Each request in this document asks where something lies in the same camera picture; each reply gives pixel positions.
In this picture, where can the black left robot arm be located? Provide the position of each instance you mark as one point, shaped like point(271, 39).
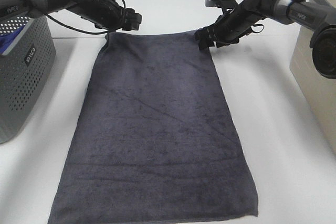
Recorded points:
point(36, 8)

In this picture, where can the grey perforated plastic basket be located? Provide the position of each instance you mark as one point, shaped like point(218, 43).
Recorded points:
point(25, 67)

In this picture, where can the blue cloth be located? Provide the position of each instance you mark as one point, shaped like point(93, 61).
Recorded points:
point(7, 39)

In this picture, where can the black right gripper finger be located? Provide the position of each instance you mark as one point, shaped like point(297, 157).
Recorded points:
point(205, 37)

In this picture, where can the dark grey towel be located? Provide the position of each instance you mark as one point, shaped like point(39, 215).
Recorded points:
point(155, 141)

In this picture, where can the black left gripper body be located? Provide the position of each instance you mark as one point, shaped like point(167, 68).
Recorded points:
point(105, 14)

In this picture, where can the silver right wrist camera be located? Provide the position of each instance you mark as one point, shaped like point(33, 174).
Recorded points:
point(223, 4)

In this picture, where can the beige storage box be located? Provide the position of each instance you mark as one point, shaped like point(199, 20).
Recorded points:
point(315, 90)

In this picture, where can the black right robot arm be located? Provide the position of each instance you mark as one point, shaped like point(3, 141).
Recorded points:
point(283, 11)

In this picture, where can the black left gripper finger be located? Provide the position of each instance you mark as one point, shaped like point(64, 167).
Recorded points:
point(131, 20)

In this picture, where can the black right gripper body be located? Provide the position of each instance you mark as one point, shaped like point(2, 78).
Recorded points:
point(229, 28)

